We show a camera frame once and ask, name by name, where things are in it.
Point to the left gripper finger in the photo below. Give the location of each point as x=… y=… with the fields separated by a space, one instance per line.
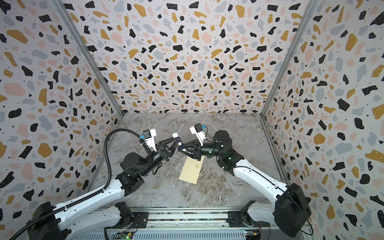
x=163 y=143
x=171 y=150

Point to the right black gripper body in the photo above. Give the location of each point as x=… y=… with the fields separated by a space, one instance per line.
x=195 y=147

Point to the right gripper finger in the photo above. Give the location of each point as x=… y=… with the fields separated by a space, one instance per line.
x=188 y=152
x=188 y=146

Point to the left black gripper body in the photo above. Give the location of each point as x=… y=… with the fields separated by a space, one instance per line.
x=162 y=154

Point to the blue white glue stick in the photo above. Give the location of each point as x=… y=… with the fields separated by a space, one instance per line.
x=177 y=142

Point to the cream envelope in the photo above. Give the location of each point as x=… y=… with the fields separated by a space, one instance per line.
x=191 y=170

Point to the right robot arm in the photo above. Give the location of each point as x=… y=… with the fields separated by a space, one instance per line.
x=288 y=209

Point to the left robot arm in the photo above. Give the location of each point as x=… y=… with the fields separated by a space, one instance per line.
x=102 y=207

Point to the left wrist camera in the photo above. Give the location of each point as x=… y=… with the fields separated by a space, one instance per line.
x=147 y=139

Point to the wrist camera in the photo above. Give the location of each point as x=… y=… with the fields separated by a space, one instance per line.
x=198 y=130
x=147 y=139

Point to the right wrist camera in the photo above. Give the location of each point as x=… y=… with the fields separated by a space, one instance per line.
x=198 y=130

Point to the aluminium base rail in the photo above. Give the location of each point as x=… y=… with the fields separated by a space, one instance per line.
x=192 y=217

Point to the perforated grey cable tray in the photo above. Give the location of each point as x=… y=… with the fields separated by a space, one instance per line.
x=181 y=235

